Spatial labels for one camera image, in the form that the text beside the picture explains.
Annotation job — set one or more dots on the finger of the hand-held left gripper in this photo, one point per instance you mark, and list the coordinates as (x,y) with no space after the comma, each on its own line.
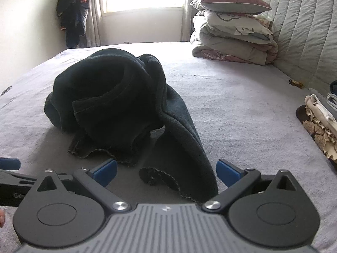
(10,164)
(13,187)

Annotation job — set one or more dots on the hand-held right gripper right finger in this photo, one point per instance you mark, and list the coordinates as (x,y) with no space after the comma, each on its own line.
(226,174)

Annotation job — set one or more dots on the small dark object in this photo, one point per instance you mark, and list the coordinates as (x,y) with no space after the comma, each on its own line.
(5,91)

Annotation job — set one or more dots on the grey pink folded quilt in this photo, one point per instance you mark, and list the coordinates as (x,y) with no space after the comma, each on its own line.
(223,47)

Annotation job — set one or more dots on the bed with grey sheet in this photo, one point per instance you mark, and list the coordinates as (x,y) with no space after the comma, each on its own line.
(237,110)

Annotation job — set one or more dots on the dark hanging jacket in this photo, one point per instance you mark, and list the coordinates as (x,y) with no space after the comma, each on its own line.
(73,10)

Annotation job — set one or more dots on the cream ruffled folded garment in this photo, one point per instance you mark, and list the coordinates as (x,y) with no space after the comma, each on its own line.
(321,126)

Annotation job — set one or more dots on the white grey folded garment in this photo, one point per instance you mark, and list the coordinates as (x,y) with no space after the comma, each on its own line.
(333,101)

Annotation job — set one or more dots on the grey quilted headboard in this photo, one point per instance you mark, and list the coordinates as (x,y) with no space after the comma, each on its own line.
(302,31)

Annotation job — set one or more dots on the light patterned curtain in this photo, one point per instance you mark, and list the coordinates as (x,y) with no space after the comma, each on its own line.
(185,23)
(93,18)

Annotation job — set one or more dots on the small brown object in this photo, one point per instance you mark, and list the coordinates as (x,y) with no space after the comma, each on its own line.
(296,83)

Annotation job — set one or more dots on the black folded garment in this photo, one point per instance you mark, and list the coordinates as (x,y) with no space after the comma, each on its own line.
(334,88)

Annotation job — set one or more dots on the person's left hand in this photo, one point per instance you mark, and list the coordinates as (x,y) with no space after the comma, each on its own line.
(2,218)

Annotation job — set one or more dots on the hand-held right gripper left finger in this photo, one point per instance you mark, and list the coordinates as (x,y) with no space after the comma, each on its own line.
(105,172)

